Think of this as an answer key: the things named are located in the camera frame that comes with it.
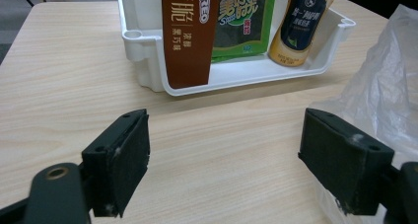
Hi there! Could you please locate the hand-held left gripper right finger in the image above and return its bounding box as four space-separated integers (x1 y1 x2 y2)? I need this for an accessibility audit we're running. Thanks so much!
298 108 395 216

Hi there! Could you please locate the white plastic tray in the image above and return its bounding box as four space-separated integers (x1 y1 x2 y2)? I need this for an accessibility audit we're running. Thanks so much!
115 0 357 98

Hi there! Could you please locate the brown snack box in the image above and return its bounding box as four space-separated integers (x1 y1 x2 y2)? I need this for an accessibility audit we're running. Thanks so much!
161 0 221 90

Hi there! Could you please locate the clear plastic bag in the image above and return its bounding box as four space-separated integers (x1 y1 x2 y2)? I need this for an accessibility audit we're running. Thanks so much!
309 3 418 224

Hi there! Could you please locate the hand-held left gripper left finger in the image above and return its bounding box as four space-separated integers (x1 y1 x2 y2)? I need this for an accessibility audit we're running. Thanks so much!
81 109 152 218

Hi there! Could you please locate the green snack packet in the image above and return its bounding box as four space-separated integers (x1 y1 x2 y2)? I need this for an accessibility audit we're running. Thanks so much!
210 0 279 63

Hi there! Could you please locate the orange drink bottle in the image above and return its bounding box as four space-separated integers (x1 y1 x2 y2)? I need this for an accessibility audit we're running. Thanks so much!
267 0 343 68

